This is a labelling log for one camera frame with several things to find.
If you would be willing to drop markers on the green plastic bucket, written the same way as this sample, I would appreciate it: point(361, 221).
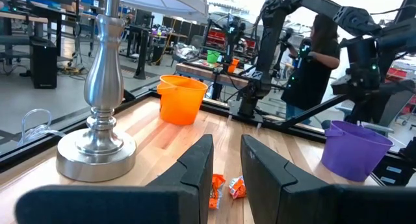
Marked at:
point(213, 56)

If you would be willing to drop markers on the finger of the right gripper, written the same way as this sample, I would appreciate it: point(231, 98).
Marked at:
point(353, 108)
point(370, 108)

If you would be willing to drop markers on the orange pumpkin bucket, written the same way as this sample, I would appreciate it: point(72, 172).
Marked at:
point(180, 102)

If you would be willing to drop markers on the silver lamp with white shade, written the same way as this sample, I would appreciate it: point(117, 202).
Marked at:
point(104, 81)

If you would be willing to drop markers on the black box cabinet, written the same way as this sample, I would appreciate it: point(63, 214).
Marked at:
point(44, 65)

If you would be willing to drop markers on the black aluminium table frame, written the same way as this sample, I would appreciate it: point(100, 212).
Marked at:
point(221, 109)

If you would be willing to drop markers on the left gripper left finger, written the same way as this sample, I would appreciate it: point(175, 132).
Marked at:
point(191, 172)

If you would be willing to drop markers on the black background robot arm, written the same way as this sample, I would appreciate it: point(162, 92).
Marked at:
point(232, 32)

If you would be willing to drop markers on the purple plastic bucket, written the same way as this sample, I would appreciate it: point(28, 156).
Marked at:
point(351, 156)

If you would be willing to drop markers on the red storage bins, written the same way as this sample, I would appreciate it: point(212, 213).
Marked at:
point(216, 39)

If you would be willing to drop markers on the person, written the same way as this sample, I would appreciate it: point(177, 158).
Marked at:
point(312, 74)
point(130, 19)

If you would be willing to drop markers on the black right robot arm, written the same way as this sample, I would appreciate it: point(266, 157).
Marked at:
point(325, 4)

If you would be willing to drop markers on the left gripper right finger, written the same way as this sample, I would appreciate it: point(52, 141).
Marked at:
point(269, 185)

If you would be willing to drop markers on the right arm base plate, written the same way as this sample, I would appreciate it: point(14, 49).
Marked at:
point(242, 113)

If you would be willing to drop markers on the wooden workbench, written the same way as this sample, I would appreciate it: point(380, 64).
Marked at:
point(201, 73)

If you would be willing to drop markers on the small orange bucket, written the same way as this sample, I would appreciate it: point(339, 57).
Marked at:
point(233, 65)

